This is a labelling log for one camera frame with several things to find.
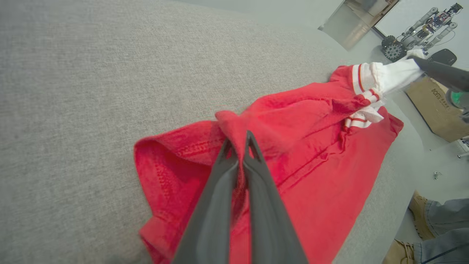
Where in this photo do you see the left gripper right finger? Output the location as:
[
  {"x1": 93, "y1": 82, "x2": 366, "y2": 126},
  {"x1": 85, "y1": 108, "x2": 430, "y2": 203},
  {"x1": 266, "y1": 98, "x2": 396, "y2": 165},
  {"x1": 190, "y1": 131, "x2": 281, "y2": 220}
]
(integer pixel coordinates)
[{"x1": 243, "y1": 130, "x2": 309, "y2": 264}]

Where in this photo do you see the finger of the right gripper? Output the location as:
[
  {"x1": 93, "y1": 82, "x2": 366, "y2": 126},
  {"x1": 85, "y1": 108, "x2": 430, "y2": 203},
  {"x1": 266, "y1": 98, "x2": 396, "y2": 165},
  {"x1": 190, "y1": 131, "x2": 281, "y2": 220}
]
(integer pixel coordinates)
[{"x1": 407, "y1": 55, "x2": 469, "y2": 93}]

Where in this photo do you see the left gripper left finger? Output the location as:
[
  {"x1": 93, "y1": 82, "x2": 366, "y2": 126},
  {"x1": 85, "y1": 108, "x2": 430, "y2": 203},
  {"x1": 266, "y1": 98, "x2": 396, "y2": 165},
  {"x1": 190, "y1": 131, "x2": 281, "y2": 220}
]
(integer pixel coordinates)
[{"x1": 171, "y1": 139, "x2": 240, "y2": 264}]

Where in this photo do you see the red jersey with white sleeves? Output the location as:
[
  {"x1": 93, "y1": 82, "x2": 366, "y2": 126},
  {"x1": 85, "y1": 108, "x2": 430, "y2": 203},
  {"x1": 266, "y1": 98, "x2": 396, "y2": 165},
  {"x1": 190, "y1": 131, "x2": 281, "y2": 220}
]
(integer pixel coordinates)
[{"x1": 134, "y1": 49, "x2": 427, "y2": 264}]

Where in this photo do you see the black rounded device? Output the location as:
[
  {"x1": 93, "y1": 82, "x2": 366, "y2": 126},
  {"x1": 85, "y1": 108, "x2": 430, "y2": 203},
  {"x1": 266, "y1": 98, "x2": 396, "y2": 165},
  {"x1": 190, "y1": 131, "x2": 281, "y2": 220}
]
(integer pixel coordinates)
[{"x1": 427, "y1": 48, "x2": 458, "y2": 67}]

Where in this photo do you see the brown cardboard box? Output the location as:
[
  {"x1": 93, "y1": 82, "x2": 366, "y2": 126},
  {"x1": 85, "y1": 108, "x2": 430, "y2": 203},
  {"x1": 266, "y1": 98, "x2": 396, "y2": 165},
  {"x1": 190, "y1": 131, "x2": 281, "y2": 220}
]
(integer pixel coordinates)
[{"x1": 406, "y1": 76, "x2": 469, "y2": 143}]

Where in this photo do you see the wheeled robot with grey arms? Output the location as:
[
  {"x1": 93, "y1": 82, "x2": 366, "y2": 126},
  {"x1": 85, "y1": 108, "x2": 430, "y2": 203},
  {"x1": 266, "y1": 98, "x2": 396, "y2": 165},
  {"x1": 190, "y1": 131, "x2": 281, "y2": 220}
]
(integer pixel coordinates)
[{"x1": 380, "y1": 3, "x2": 464, "y2": 63}]

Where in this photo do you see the tan boot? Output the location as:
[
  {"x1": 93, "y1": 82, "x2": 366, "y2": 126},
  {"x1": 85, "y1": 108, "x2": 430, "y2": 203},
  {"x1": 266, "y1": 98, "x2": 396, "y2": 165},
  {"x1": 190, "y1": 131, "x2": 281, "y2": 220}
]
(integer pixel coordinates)
[
  {"x1": 381, "y1": 239, "x2": 416, "y2": 264},
  {"x1": 408, "y1": 190, "x2": 437, "y2": 241}
]

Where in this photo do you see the blue jeans leg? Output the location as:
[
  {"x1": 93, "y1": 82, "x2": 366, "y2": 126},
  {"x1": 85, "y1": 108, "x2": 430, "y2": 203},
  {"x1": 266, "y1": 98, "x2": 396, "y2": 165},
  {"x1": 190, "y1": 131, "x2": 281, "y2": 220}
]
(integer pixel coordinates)
[
  {"x1": 413, "y1": 227, "x2": 469, "y2": 264},
  {"x1": 424, "y1": 198, "x2": 469, "y2": 238}
]

